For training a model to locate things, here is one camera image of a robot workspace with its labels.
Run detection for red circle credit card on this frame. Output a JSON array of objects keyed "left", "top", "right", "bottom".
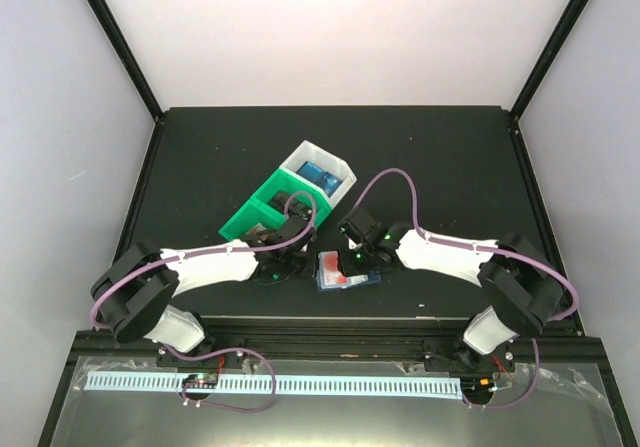
[{"left": 318, "top": 251, "right": 349, "bottom": 290}]

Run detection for blue card holder wallet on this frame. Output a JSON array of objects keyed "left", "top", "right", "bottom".
[{"left": 315, "top": 251, "right": 381, "bottom": 292}]

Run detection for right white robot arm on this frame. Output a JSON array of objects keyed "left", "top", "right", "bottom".
[{"left": 338, "top": 207, "right": 563, "bottom": 370}]

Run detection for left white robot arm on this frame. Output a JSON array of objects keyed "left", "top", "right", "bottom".
[{"left": 90, "top": 217, "right": 316, "bottom": 366}]

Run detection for orange cards in near bin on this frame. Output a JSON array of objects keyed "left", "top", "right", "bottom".
[{"left": 247, "top": 223, "right": 267, "bottom": 235}]

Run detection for black cards in green bin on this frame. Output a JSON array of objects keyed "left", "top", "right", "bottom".
[{"left": 268, "top": 190, "right": 312, "bottom": 221}]

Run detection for blue cards in white bin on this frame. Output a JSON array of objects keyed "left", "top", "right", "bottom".
[{"left": 296, "top": 161, "right": 343, "bottom": 197}]

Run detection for near green plastic bin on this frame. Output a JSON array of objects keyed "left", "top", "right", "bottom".
[{"left": 218, "top": 198, "right": 284, "bottom": 241}]

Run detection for green plastic bin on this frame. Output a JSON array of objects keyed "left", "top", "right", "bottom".
[
  {"left": 255, "top": 167, "right": 334, "bottom": 231},
  {"left": 218, "top": 198, "right": 284, "bottom": 241}
]

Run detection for middle green plastic bin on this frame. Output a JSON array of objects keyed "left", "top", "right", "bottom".
[{"left": 255, "top": 167, "right": 334, "bottom": 231}]

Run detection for white plastic bin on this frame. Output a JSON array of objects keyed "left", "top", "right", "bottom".
[{"left": 280, "top": 140, "right": 357, "bottom": 211}]

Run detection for left controller board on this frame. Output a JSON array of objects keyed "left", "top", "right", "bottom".
[{"left": 181, "top": 373, "right": 218, "bottom": 390}]

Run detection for controller board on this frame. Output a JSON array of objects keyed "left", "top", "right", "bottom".
[
  {"left": 181, "top": 373, "right": 218, "bottom": 390},
  {"left": 460, "top": 374, "right": 512, "bottom": 394}
]

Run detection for right controller board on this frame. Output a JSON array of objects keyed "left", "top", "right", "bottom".
[{"left": 460, "top": 374, "right": 512, "bottom": 394}]

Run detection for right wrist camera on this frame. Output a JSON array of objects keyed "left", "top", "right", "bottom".
[{"left": 338, "top": 207, "right": 384, "bottom": 244}]

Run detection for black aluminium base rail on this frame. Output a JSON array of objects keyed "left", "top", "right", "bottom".
[{"left": 68, "top": 317, "right": 610, "bottom": 369}]

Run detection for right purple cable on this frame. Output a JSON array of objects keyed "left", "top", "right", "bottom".
[{"left": 352, "top": 168, "right": 580, "bottom": 324}]

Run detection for purple cable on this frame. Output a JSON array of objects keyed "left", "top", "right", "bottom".
[
  {"left": 352, "top": 168, "right": 580, "bottom": 324},
  {"left": 89, "top": 191, "right": 317, "bottom": 331}
]

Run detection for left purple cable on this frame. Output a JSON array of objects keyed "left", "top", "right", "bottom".
[{"left": 89, "top": 191, "right": 317, "bottom": 331}]

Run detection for white slotted cable duct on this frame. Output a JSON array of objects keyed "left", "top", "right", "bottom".
[{"left": 84, "top": 371, "right": 463, "bottom": 400}]

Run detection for left frame post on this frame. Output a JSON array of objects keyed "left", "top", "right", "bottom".
[{"left": 86, "top": 0, "right": 164, "bottom": 121}]

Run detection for frame post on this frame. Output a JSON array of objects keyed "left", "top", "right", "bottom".
[
  {"left": 510, "top": 0, "right": 590, "bottom": 120},
  {"left": 86, "top": 0, "right": 164, "bottom": 121}
]

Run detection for right frame post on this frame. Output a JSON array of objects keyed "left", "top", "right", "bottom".
[{"left": 510, "top": 0, "right": 590, "bottom": 120}]

